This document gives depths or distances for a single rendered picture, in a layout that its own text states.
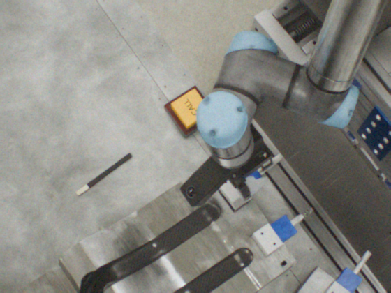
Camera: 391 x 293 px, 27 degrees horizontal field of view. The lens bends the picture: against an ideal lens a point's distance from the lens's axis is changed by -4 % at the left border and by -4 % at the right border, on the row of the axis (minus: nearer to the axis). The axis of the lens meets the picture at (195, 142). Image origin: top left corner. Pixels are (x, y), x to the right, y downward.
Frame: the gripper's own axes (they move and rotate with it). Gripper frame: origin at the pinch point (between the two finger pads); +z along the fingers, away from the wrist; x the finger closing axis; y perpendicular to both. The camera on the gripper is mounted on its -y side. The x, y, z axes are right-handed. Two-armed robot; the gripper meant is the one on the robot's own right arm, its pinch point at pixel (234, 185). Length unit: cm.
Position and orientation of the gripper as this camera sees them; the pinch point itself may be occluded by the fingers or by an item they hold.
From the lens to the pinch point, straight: 159.8
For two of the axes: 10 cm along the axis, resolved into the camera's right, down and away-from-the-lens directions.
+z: 1.6, 3.2, 9.4
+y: 8.1, -5.8, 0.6
